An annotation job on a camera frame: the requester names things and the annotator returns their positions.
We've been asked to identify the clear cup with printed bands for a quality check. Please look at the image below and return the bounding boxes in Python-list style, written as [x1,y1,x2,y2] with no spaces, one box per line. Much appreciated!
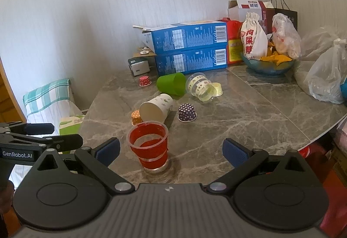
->
[186,72,216,103]

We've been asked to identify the green plastic cup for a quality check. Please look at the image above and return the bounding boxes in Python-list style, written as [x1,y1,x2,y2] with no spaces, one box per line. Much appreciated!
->
[157,72,187,96]

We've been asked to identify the red box yellow label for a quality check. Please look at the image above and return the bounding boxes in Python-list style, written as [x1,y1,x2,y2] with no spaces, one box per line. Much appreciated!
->
[220,18,244,64]

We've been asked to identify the white and red carton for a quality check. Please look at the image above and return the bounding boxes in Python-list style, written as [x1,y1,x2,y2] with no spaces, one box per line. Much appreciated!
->
[228,0,275,35]

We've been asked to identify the green and white box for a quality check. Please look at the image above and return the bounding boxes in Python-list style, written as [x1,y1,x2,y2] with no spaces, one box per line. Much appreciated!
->
[59,116,85,154]

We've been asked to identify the orange dotted baking cup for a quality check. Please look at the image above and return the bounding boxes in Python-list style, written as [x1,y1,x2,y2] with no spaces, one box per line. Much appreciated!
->
[131,109,144,125]

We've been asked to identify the open brown cardboard box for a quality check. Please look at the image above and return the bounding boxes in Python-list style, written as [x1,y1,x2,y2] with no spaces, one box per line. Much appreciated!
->
[131,46,158,64]

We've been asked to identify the clear plastic bag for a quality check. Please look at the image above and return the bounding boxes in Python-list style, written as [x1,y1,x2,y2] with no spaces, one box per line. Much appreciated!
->
[300,26,347,61]
[294,39,347,104]

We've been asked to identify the purple dotted baking cup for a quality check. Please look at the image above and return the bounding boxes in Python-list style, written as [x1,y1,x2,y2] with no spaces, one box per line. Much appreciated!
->
[178,103,197,122]

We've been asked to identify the red clear plastic cup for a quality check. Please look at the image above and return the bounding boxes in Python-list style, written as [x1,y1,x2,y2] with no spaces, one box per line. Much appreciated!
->
[126,122,169,173]

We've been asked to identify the white plastic bag red print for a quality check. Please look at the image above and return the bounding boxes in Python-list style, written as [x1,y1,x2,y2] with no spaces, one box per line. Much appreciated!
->
[271,13,302,59]

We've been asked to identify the orange snack packets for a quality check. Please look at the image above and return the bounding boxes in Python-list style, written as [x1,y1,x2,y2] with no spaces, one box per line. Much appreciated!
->
[260,40,295,67]

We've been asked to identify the blue cardboard box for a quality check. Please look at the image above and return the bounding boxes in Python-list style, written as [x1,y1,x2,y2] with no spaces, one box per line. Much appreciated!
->
[155,43,228,77]
[133,21,228,53]

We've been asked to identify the white drawstring cloth bag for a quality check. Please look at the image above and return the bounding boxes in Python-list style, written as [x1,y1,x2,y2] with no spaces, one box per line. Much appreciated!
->
[240,13,269,60]

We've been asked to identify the small white box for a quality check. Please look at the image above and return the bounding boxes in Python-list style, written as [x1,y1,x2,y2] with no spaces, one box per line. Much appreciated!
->
[128,58,151,76]

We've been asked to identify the plaid cushion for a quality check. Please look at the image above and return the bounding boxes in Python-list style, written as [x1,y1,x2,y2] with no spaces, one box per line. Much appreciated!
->
[23,79,71,114]

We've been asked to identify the blue glass bowl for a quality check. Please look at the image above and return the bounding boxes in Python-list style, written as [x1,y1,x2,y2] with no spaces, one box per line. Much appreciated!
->
[240,52,297,75]

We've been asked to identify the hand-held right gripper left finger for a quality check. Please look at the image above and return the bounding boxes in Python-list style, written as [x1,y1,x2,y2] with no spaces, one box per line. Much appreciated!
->
[27,137,135,197]

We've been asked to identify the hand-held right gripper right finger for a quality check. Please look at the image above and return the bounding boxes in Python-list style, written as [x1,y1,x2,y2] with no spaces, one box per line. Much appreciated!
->
[208,138,322,197]

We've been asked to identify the white paper cup green print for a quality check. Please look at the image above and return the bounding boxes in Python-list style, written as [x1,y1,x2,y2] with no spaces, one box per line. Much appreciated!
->
[139,93,174,123]

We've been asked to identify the dark paper shopping bag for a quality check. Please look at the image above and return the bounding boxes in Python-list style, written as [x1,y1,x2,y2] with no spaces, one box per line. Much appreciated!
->
[270,0,298,33]

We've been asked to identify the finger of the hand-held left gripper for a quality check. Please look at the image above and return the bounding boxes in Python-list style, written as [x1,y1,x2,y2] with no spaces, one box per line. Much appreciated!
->
[0,132,83,152]
[0,122,55,135]

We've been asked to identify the small yellow jelly cup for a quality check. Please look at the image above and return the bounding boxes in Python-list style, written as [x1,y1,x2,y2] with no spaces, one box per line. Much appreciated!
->
[211,82,224,98]

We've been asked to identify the red container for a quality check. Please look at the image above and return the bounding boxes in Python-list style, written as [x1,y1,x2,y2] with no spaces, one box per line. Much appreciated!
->
[298,140,347,229]

